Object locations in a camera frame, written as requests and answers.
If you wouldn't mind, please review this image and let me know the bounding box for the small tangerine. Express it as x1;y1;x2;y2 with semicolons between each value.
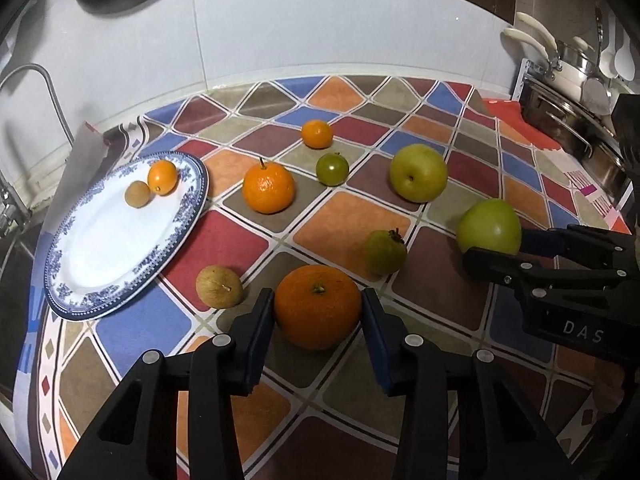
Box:
301;119;334;150

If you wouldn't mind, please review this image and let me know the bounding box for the large orange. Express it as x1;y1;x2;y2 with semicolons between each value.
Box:
273;264;363;352

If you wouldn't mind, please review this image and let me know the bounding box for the blue and white plate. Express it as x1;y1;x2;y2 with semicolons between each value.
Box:
44;151;209;321

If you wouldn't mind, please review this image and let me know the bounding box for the brown round fruit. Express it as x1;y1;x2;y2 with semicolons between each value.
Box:
195;265;244;309

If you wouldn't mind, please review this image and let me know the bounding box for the white pan handle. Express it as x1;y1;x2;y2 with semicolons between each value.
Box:
515;11;558;54
501;27;548;61

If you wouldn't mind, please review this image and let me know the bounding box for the lidded steel pot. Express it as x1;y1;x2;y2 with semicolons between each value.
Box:
555;40;601;86

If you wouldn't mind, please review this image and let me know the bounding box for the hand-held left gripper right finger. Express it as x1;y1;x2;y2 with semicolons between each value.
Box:
361;287;581;480

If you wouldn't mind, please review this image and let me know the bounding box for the green apple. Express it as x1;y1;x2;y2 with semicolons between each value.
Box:
455;199;523;256
389;143;449;204

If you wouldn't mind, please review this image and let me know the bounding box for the small brown longan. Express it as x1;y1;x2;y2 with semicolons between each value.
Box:
124;180;152;208

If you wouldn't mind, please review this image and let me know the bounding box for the thin gooseneck faucet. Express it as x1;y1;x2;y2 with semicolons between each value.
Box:
0;64;73;158

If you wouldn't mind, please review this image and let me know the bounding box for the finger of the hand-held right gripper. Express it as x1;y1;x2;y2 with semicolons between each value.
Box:
462;246;628;311
520;226;636;267

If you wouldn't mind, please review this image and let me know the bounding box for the small green tomato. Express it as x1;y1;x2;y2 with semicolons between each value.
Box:
315;152;349;186

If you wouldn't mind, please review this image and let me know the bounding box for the orange with stem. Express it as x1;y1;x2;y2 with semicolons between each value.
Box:
242;156;296;215

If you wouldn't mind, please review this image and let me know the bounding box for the green tomato with calyx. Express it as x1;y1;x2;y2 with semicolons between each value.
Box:
363;228;408;275

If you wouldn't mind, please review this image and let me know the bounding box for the white plastic spoon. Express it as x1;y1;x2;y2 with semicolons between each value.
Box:
598;12;619;77
614;25;636;82

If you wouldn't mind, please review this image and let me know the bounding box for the small oval kumquat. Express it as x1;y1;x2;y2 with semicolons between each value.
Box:
147;159;179;196

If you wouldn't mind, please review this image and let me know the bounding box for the red cloth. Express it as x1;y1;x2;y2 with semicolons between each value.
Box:
482;99;563;152

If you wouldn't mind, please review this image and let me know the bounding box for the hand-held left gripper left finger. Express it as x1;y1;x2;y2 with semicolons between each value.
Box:
57;287;276;480

